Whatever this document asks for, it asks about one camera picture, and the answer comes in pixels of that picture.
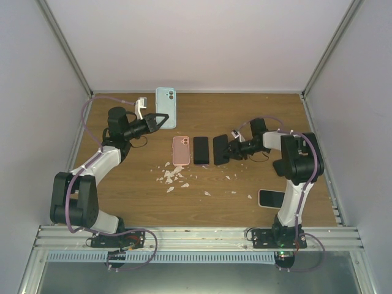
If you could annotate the aluminium corner post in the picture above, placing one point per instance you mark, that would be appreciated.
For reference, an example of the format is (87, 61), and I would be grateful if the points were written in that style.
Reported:
(60, 37)
(343, 25)

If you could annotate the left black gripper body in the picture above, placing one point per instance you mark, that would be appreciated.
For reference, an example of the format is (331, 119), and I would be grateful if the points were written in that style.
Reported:
(149, 124)

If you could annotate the aluminium front rail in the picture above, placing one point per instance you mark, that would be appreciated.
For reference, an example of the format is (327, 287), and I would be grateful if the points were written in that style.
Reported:
(203, 239)

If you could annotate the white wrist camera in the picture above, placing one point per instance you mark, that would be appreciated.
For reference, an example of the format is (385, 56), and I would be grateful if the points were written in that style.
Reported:
(140, 105)
(237, 135)

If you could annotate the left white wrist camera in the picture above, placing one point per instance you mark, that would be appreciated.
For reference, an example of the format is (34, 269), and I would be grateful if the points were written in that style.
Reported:
(140, 105)

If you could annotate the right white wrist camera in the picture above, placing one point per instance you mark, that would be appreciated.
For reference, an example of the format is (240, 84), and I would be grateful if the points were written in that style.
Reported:
(237, 135)

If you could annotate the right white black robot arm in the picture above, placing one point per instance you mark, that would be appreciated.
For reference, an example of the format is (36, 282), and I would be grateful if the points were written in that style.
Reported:
(301, 164)

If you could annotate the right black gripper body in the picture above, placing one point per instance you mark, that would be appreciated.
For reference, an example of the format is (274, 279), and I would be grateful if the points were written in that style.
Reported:
(242, 152)

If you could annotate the left aluminium corner post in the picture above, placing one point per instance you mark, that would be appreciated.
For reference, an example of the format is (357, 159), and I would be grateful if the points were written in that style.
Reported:
(60, 37)

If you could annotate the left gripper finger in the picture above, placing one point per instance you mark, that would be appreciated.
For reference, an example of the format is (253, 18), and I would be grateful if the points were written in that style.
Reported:
(158, 123)
(159, 116)

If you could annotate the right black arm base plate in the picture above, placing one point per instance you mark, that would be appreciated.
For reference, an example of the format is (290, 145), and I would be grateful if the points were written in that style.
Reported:
(263, 239)

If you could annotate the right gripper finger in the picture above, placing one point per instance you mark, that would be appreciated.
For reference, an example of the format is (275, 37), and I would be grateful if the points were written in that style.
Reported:
(228, 155)
(230, 146)

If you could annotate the grey slotted cable duct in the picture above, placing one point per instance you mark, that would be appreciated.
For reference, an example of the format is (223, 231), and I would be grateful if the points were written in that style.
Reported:
(163, 257)

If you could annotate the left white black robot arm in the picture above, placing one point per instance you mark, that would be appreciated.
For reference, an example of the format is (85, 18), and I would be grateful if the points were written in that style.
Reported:
(74, 201)

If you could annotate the phone in black case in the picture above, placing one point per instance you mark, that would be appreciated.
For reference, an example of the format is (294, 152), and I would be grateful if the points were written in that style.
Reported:
(279, 167)

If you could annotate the black phone from blue case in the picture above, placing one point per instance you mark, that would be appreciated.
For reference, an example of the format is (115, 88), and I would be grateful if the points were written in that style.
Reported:
(220, 144)

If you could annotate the right aluminium corner post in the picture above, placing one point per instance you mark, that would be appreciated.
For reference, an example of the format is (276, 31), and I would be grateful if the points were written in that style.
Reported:
(343, 25)

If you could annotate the white debris flakes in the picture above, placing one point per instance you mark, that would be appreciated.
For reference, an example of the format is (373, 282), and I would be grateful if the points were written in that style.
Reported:
(200, 182)

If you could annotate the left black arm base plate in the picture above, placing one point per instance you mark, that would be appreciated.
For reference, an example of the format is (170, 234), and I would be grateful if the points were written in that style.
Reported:
(133, 240)

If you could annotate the purple black phone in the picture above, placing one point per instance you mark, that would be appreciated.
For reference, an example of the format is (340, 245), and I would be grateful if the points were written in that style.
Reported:
(201, 150)

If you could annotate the pink phone case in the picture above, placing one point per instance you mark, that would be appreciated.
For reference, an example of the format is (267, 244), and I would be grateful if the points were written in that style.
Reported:
(180, 151)

